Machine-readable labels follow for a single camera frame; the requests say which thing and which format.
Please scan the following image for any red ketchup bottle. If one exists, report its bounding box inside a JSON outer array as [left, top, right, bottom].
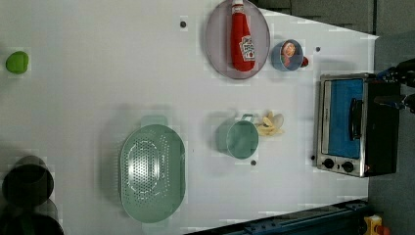
[[230, 0, 255, 71]]

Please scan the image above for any red strawberry toy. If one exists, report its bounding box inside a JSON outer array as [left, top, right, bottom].
[[300, 57, 309, 68]]

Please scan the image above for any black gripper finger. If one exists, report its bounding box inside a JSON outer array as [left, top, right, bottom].
[[374, 95, 405, 106]]

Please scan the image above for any grey round plate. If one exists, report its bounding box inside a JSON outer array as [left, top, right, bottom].
[[205, 0, 270, 79]]

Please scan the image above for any blue metal frame rail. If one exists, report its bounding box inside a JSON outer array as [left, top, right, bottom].
[[187, 200, 373, 235]]

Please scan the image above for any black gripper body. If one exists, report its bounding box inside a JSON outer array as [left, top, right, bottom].
[[378, 59, 415, 113]]

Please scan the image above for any orange slice toy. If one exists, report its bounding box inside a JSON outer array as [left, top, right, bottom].
[[282, 42, 297, 58]]

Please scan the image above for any peeled banana toy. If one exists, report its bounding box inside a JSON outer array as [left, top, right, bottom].
[[256, 112, 284, 136]]

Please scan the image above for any yellow red emergency button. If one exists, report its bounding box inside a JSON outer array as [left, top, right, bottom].
[[364, 214, 391, 235]]

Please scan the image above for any green perforated colander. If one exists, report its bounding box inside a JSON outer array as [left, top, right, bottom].
[[119, 116, 186, 223]]

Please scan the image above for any black toaster oven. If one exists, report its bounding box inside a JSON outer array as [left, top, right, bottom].
[[316, 73, 400, 177]]

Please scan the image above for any black cylinder container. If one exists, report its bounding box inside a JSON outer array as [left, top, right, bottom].
[[2, 156, 55, 209], [1, 200, 65, 235]]

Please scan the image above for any green cup with handle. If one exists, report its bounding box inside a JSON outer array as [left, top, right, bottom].
[[215, 114, 259, 160]]

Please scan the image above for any green round object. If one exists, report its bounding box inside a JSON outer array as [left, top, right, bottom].
[[6, 51, 29, 74]]

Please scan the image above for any blue small bowl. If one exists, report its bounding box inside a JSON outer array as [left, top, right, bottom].
[[271, 39, 305, 71]]

